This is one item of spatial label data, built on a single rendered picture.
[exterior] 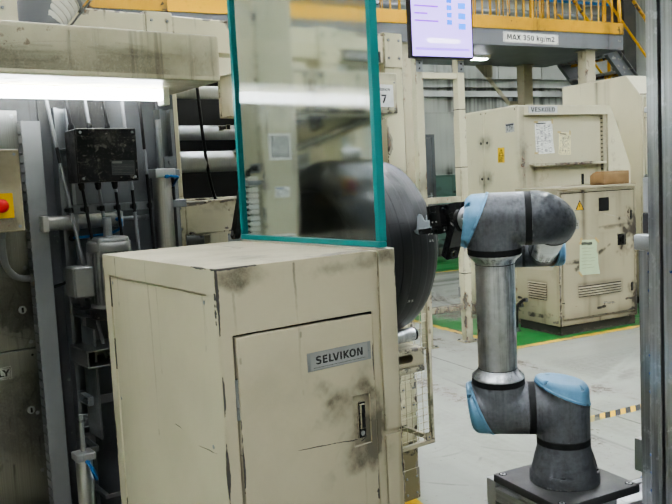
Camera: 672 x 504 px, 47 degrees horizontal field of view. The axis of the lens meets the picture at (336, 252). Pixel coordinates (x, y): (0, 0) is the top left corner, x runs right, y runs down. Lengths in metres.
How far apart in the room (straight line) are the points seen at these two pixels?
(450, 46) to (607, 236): 2.14
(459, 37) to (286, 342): 5.31
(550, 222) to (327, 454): 0.65
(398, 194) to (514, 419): 0.86
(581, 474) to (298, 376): 0.69
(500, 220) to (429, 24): 4.82
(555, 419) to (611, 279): 5.45
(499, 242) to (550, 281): 5.21
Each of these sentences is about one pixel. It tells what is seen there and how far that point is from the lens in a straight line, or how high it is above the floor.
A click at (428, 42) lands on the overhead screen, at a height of 2.45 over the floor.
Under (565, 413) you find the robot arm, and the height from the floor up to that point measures 0.89.
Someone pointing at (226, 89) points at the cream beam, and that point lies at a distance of 2.73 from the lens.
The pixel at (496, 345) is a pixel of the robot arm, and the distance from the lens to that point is 1.73.
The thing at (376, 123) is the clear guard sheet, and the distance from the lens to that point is 1.52.
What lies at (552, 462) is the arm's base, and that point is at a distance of 1.80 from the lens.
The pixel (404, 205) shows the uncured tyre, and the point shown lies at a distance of 2.33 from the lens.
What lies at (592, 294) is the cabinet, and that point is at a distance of 7.03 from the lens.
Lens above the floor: 1.41
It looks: 5 degrees down
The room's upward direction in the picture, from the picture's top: 3 degrees counter-clockwise
